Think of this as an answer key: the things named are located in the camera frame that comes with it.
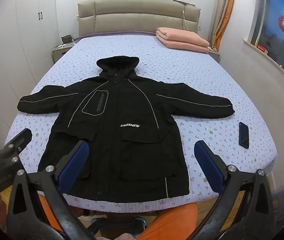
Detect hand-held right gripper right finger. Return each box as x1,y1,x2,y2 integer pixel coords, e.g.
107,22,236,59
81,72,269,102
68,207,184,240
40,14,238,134
194,140,275,240

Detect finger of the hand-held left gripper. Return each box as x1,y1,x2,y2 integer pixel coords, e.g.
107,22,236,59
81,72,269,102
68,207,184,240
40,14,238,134
3,128,32,167

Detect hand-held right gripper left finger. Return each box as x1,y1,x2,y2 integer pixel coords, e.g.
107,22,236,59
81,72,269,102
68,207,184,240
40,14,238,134
7,140,95,240

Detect black hooded jacket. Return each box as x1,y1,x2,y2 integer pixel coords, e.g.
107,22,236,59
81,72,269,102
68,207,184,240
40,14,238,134
17,56,236,202

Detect black smartphone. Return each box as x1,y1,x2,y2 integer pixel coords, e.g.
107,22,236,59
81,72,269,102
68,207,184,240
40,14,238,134
238,122,250,148

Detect person's orange pants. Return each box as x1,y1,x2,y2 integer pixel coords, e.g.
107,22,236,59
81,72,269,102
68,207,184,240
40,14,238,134
38,191,245,240

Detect floral quilted bed sheet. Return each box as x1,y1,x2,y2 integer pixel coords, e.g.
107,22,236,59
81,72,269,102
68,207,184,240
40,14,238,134
5,34,278,212

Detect grey nightstand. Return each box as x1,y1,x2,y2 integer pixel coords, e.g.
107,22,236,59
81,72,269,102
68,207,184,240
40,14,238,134
51,44,76,64
208,47,220,62

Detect white wardrobe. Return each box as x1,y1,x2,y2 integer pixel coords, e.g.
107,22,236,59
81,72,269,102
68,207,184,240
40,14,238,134
0,0,66,130

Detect beige windowsill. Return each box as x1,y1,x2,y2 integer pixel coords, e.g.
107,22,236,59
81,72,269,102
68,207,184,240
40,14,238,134
242,39,284,92

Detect folded pink blanket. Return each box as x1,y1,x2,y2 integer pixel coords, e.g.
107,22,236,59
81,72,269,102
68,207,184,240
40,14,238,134
156,27,210,54

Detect window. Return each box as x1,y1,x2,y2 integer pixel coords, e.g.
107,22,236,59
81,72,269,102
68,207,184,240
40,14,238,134
247,0,284,80

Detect orange and beige curtain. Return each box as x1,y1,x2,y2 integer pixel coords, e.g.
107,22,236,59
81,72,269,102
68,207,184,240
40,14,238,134
208,0,238,52

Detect beige padded headboard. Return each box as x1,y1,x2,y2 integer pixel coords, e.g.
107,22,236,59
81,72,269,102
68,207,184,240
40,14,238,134
77,0,201,38

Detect dark rod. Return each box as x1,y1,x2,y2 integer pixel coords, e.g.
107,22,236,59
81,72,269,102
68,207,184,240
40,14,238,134
172,0,195,6

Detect white cable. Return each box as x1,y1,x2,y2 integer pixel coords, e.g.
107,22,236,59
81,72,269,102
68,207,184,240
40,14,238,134
181,1,190,32

